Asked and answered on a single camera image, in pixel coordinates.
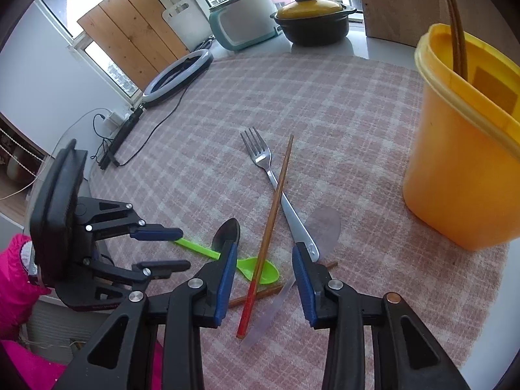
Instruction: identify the red wooden chopstick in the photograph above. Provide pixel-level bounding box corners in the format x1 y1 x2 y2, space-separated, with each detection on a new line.
236 134 294 339

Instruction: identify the silver metal fork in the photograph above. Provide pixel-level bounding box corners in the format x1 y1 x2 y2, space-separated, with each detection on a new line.
240 126 321 263

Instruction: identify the pink jacket sleeve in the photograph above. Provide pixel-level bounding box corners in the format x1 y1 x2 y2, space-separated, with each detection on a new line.
0 232 164 390

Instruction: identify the yellow plastic utensil container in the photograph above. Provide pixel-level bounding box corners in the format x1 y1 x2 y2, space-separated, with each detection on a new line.
403 24 519 251

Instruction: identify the white plastic cutting board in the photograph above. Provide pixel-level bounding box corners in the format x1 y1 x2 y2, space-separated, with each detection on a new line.
162 0 212 51

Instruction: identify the black ring light cable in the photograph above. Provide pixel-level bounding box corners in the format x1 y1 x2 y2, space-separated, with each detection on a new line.
113 83 192 168

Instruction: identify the black pot yellow lid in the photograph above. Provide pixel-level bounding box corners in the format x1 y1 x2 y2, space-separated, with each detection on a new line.
271 0 357 47

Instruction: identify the short red chopstick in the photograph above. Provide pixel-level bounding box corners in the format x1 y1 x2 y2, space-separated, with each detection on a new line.
228 261 338 308

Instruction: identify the pink plaid tablecloth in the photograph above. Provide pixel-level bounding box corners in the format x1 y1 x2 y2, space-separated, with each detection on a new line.
90 54 509 389

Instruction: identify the white ring light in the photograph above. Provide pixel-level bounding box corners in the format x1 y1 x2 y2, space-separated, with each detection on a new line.
142 49 213 108

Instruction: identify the large light wooden board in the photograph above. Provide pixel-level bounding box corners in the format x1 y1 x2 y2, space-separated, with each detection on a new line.
362 0 449 47

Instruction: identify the pine wooden board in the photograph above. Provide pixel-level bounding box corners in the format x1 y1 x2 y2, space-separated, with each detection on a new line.
78 0 188 91

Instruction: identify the brown red chopstick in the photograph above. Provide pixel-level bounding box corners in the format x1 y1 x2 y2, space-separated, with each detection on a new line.
446 0 468 80

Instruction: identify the white teal electric cooker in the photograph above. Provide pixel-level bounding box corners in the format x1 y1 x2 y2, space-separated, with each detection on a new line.
209 0 281 51

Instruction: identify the silver metal spoon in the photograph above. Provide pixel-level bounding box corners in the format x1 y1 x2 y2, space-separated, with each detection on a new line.
211 218 241 253

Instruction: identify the green plastic spoon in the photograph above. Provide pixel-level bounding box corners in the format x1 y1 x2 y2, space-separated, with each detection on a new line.
175 238 280 284

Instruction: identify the white power adapter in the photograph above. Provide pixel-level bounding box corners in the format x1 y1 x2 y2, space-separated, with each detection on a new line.
104 111 128 128

